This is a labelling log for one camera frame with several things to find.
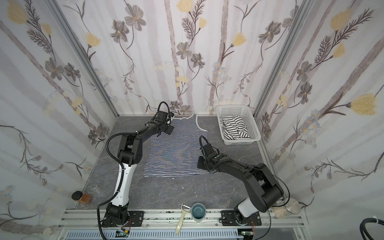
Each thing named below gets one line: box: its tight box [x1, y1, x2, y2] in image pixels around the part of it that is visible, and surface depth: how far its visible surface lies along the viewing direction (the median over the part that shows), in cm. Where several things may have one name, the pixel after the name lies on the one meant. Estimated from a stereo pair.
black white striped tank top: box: [220, 115, 251, 140], surface depth 112 cm
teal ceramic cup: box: [191, 203, 207, 223], surface depth 74 cm
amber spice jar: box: [71, 190, 93, 205], surface depth 75 cm
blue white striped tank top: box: [142, 114, 210, 177], surface depth 100 cm
